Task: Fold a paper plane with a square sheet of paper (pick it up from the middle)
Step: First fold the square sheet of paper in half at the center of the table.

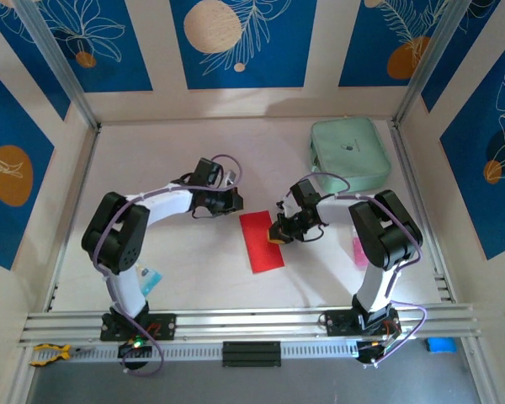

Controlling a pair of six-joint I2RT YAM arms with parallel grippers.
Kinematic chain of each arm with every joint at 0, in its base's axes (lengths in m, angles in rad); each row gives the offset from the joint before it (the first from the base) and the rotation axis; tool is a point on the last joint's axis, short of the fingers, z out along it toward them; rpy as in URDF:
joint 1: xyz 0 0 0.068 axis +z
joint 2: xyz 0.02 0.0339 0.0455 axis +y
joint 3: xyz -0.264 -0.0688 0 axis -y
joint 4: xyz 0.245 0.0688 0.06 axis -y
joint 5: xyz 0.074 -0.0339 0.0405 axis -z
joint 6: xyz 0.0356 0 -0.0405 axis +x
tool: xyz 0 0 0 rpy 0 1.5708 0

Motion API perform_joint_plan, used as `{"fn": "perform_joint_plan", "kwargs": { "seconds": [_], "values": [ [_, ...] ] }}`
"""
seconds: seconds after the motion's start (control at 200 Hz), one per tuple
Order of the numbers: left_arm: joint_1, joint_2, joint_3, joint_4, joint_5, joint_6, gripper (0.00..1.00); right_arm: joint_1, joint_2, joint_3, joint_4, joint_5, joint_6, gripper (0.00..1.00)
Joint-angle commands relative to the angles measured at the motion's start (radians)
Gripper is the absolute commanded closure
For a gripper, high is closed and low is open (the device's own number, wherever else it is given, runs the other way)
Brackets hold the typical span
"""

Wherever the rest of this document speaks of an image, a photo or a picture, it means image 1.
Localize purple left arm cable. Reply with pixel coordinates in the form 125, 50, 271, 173
91, 153, 244, 378

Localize slotted grey cable duct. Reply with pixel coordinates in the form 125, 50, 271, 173
19, 338, 363, 365

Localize mint green zip pouch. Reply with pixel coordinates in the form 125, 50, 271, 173
310, 116, 392, 195

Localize aluminium corner post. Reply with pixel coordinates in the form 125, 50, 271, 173
393, 0, 476, 127
13, 0, 101, 130

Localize black controller board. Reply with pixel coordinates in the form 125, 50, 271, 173
356, 336, 401, 368
117, 338, 153, 359

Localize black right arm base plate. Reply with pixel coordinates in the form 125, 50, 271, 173
324, 308, 401, 338

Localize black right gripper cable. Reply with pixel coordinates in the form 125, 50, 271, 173
296, 222, 326, 243

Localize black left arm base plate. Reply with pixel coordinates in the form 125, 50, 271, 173
99, 311, 178, 342

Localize black electronics with wires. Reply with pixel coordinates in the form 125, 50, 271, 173
19, 301, 483, 348

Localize black ribbed bracket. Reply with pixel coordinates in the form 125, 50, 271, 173
221, 341, 282, 368

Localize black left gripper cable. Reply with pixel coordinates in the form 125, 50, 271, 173
192, 205, 220, 221

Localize yellow handled pliers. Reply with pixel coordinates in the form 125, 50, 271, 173
29, 343, 96, 366

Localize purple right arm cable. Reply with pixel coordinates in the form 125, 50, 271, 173
310, 171, 429, 367

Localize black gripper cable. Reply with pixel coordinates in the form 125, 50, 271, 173
192, 205, 220, 221
296, 222, 326, 243

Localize red square paper sheet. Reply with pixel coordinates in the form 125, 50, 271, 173
238, 210, 287, 275

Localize pink plastic packet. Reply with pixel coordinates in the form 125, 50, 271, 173
351, 226, 369, 267

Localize blue white plastic packet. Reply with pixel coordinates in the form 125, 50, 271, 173
136, 263, 164, 298

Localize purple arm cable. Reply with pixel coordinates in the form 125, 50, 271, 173
310, 171, 429, 367
91, 153, 244, 378

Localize black right controller board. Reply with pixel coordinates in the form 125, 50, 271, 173
356, 336, 401, 368

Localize blue sponge block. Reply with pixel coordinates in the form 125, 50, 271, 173
424, 336, 458, 355

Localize aluminium table side rail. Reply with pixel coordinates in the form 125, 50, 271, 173
389, 120, 455, 303
45, 124, 101, 313

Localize black left controller board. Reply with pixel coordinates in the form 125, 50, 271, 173
117, 338, 153, 359

